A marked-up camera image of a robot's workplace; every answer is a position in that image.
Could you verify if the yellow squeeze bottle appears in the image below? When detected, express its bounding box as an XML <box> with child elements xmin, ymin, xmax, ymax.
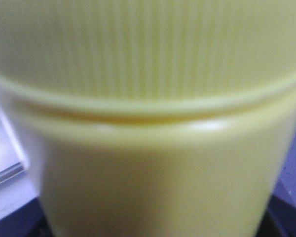
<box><xmin>0</xmin><ymin>0</ymin><xmax>296</xmax><ymax>237</ymax></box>

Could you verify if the silver digital kitchen scale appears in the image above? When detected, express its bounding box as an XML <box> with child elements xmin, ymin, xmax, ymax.
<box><xmin>0</xmin><ymin>98</ymin><xmax>32</xmax><ymax>191</ymax></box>

